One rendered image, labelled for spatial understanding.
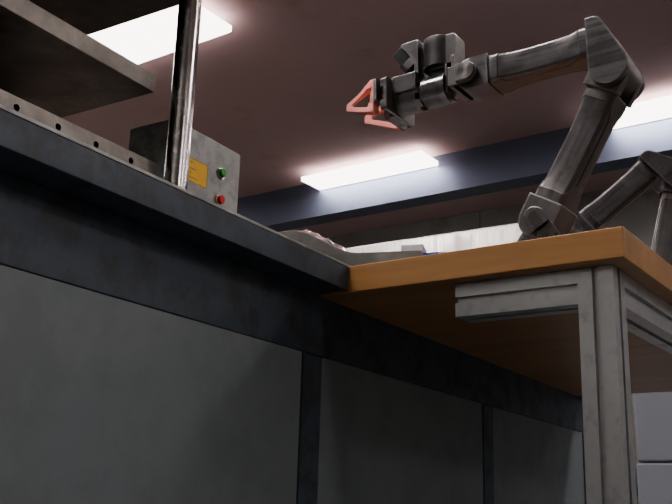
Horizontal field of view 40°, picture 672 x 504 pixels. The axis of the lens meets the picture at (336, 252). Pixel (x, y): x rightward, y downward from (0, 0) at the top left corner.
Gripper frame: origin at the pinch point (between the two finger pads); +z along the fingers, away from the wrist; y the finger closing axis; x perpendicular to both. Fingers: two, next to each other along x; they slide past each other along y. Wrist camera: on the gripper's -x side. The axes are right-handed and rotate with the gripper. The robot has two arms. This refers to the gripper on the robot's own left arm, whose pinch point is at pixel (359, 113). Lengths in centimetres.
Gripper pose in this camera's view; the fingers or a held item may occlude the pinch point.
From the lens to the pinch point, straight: 179.7
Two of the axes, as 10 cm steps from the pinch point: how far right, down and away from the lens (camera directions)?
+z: -8.2, 1.6, 5.5
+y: -5.7, -2.4, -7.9
